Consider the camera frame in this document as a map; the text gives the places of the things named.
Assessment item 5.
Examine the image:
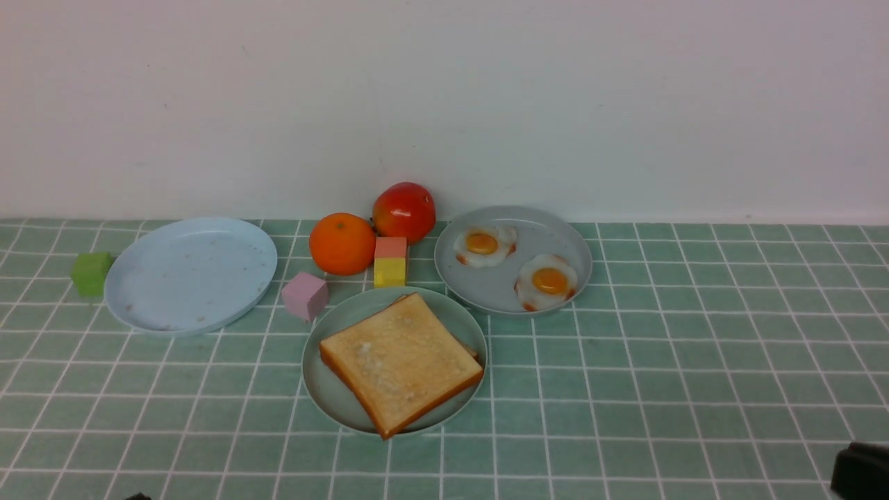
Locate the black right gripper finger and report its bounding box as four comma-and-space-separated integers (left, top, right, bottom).
831, 441, 888, 499

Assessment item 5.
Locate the toast slice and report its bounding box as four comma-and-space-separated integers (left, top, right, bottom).
392, 294, 481, 363
319, 292, 485, 441

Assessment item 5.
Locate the grey plate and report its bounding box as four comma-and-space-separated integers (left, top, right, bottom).
434, 206, 593, 315

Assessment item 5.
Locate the left fried egg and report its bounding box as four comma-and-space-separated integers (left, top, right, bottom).
453, 225, 518, 268

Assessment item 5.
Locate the yellow cube block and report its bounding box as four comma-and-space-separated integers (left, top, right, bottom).
374, 258, 407, 288

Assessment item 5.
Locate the salmon pink cube block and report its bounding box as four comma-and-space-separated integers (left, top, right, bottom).
374, 237, 408, 260

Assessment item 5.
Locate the red apple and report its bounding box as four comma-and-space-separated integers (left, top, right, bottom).
372, 183, 436, 246

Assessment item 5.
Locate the mint green plate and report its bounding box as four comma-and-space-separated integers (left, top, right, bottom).
301, 286, 488, 438

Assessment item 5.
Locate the orange fruit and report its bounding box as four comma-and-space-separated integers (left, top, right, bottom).
308, 212, 376, 276

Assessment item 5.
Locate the light blue plate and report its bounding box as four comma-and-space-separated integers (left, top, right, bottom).
104, 217, 279, 338

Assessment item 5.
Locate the green cube block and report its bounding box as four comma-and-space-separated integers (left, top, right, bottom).
70, 252, 114, 298

